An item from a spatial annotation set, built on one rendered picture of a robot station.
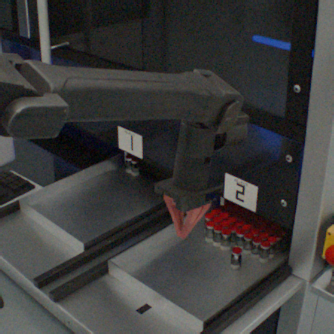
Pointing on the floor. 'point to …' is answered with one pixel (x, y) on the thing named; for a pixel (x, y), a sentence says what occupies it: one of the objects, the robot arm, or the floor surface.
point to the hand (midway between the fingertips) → (182, 232)
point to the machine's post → (314, 183)
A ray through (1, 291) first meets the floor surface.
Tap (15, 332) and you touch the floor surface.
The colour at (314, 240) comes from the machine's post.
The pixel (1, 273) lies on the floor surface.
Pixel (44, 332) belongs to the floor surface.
